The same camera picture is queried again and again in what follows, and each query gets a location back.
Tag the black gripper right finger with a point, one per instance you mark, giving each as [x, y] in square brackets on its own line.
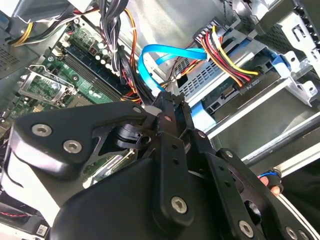
[235, 180]

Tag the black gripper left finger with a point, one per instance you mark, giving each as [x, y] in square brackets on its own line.
[75, 120]

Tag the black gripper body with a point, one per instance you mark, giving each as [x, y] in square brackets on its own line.
[112, 205]

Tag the hard disk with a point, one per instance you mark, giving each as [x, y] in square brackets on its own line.
[217, 98]

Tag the person's hand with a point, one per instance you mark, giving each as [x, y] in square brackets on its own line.
[275, 192]

